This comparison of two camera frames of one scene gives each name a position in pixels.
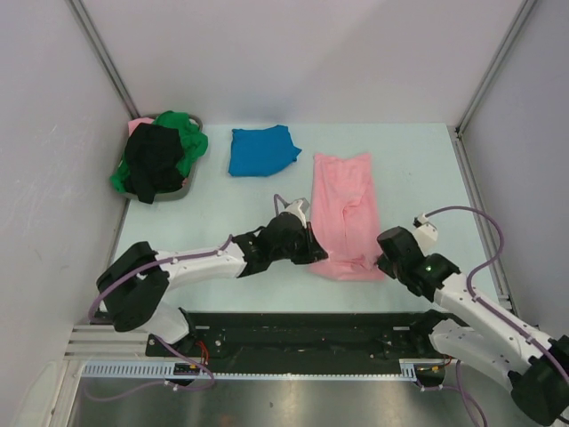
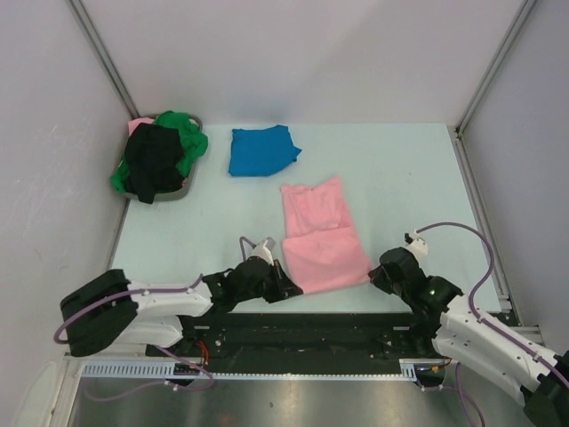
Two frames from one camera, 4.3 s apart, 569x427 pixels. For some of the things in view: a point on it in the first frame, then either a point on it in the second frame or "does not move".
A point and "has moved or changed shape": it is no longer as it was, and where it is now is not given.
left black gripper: (312, 251) → (284, 286)
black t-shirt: (153, 155) does not move
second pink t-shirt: (133, 124) does not move
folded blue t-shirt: (261, 152) does not move
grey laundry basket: (186, 189) does not move
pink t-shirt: (345, 217) has moved or changed shape
